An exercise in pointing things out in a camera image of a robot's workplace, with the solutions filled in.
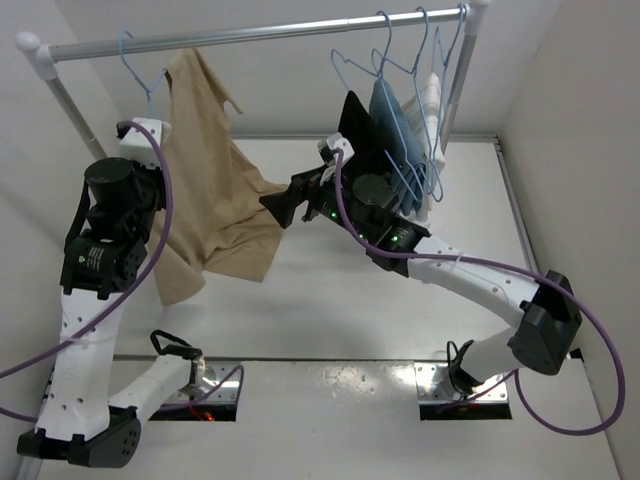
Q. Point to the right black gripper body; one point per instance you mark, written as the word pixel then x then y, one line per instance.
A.
pixel 323 199

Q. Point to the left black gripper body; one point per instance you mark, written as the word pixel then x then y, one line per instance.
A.
pixel 151 184

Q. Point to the beige t shirt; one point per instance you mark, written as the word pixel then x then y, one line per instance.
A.
pixel 218 224

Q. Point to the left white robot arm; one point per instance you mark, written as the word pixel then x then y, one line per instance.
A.
pixel 81 422

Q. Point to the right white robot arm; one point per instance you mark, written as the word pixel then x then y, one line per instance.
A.
pixel 541 321

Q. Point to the blue hanger with white garment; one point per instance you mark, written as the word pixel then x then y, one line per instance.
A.
pixel 440 60

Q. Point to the blue hanger with black garment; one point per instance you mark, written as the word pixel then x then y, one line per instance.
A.
pixel 338 61

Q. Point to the black hanging garment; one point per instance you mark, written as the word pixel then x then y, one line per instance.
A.
pixel 367 140

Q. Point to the blue denim hanging garment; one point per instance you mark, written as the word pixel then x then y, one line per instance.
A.
pixel 408 161

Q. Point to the white hanging garment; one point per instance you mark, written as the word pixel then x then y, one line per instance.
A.
pixel 415 111

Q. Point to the white and silver clothes rack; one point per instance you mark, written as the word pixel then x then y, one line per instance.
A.
pixel 43 58

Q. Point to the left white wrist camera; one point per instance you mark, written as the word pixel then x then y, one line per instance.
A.
pixel 133 145

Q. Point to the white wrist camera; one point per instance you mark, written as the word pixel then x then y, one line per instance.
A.
pixel 133 145
pixel 330 149

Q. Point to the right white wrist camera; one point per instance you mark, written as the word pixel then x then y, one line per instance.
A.
pixel 330 149

